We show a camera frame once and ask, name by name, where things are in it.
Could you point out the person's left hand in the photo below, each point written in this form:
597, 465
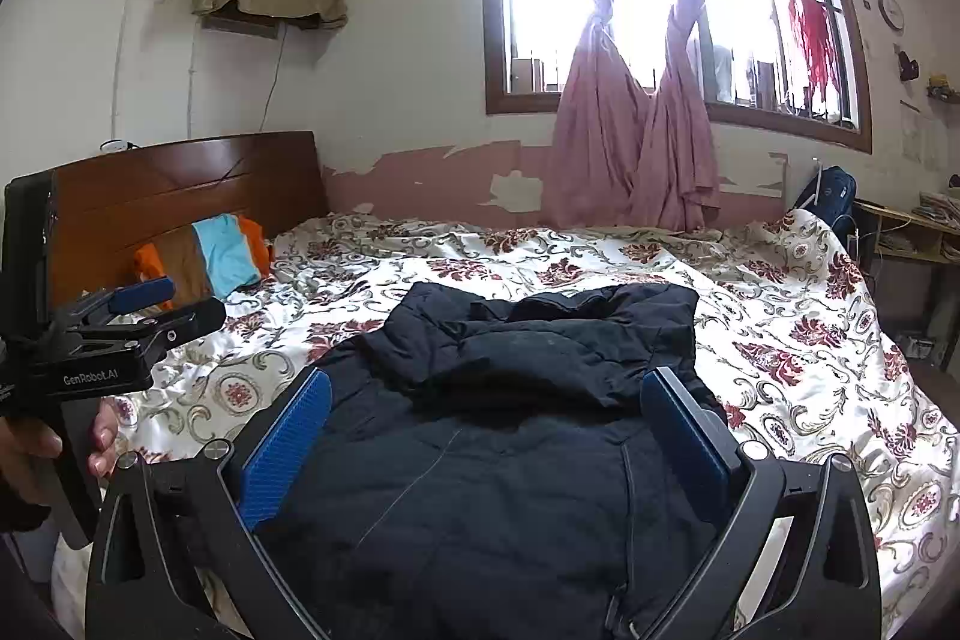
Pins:
101, 441

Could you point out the dark navy padded jacket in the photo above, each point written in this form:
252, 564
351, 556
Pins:
487, 460

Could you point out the pink curtain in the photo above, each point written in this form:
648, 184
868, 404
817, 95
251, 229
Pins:
600, 145
679, 145

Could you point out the white power strip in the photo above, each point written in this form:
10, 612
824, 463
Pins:
116, 145

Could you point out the small wall shelf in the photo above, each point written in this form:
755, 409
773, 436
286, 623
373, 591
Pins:
943, 87

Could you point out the wooden wall shelf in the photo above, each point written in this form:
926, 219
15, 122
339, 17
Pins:
240, 24

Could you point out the blue backpack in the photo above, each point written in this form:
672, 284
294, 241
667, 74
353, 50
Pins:
832, 205

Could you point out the wooden headboard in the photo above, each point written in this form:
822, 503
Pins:
187, 183

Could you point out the dark wall ornament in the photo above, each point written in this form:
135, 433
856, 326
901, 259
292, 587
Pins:
908, 64

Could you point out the stack of papers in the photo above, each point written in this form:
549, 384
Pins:
937, 209

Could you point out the wooden desk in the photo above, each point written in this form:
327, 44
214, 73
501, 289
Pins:
922, 250

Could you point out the round wall clock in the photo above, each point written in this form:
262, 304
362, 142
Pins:
891, 12

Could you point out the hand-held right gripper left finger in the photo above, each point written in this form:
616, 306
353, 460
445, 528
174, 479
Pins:
289, 445

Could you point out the floral bed blanket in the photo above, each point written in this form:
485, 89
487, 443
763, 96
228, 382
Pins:
787, 340

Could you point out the red hanging garment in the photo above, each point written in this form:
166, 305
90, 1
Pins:
814, 40

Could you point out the orange blue brown striped pillow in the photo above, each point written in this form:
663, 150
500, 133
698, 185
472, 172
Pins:
217, 254

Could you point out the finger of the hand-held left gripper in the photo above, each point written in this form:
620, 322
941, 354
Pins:
187, 319
142, 293

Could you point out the brown framed window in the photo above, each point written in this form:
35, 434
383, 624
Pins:
525, 10

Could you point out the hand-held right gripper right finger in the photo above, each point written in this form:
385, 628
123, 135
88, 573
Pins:
690, 445

